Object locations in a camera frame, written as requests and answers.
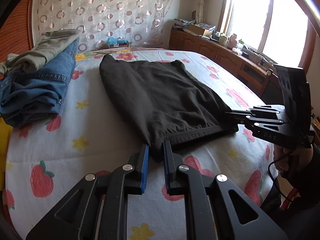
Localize person's right hand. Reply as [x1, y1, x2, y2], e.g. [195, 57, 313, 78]
[274, 145, 300, 179]

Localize yellow plush toy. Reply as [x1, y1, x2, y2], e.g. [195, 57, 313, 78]
[0, 117, 13, 190]

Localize blue plastic bag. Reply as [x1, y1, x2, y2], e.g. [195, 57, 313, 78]
[107, 37, 127, 45]

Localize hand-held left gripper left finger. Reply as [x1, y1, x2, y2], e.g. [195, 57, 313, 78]
[25, 144, 150, 240]

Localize wooden framed window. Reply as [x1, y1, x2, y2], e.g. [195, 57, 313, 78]
[217, 0, 315, 68]

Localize power strip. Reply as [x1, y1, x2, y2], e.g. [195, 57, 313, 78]
[242, 46, 265, 58]

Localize black pants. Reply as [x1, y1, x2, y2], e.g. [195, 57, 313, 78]
[99, 54, 238, 163]

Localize floral blanket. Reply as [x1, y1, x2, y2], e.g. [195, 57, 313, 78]
[76, 46, 167, 61]

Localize open cardboard box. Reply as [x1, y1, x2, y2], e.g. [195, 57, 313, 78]
[187, 24, 213, 36]

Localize black cable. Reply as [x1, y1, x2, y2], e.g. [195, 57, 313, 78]
[269, 155, 295, 203]

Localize pink figurine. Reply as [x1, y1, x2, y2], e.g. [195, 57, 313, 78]
[226, 34, 238, 48]

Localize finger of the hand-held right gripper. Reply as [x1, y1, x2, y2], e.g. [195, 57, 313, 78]
[225, 106, 286, 121]
[236, 119, 285, 132]

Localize bed with strawberry sheet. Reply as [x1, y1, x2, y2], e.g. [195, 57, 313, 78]
[5, 50, 273, 240]

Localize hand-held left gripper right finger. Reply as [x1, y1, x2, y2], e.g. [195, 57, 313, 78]
[163, 140, 289, 240]

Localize olive green pants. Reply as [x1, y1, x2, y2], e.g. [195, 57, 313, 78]
[0, 29, 80, 74]

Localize wooden cabinet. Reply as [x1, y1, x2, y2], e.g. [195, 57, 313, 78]
[169, 27, 278, 98]

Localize pale window curtain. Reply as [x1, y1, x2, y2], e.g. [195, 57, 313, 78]
[195, 0, 210, 24]

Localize blue jeans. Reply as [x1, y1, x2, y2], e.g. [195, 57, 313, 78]
[0, 37, 80, 127]

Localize person's right forearm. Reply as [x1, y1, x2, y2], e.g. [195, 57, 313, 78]
[260, 142, 320, 240]

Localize wooden slatted wardrobe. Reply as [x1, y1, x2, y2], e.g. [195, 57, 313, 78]
[0, 0, 35, 63]

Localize circle patterned sheer curtain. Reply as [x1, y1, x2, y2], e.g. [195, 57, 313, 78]
[32, 0, 174, 52]

